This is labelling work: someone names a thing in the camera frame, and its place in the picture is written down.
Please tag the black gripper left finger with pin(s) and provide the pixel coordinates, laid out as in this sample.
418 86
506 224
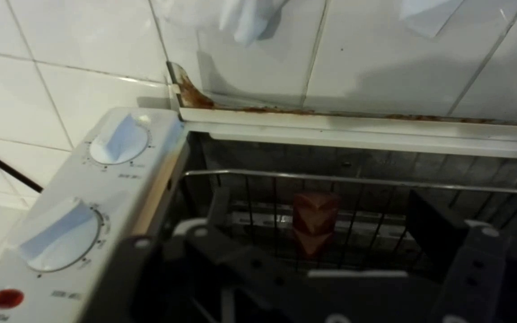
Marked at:
170 280

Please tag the white crumpled cloth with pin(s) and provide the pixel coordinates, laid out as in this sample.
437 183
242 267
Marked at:
251 20

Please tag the small brown object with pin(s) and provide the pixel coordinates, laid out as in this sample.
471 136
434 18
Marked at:
313 221

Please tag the white toaster oven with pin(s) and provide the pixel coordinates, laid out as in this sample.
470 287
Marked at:
121 179

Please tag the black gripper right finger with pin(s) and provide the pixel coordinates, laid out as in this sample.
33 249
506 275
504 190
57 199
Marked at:
444 239

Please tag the white oven knob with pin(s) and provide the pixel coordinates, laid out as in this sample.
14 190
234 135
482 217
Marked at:
62 235
118 140

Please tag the red oven indicator light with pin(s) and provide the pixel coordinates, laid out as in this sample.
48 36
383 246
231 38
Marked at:
6 298

